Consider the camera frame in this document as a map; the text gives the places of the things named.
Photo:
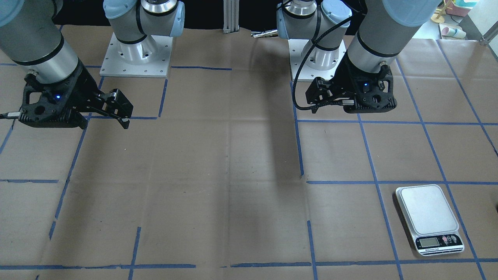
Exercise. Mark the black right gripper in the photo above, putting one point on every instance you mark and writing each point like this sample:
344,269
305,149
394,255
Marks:
82,86

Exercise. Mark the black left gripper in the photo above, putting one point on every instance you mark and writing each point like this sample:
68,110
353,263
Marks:
347,81

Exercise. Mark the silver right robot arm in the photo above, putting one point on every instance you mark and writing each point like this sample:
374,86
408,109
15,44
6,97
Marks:
31,40

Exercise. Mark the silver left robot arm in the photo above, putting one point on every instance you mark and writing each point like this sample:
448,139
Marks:
385,29

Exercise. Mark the brown paper table cover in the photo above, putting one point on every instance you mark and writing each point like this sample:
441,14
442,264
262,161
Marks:
219,177

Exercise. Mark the silver digital kitchen scale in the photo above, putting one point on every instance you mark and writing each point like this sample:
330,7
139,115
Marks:
431,222

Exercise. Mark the aluminium frame post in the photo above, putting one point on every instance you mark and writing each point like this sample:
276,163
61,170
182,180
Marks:
231,16

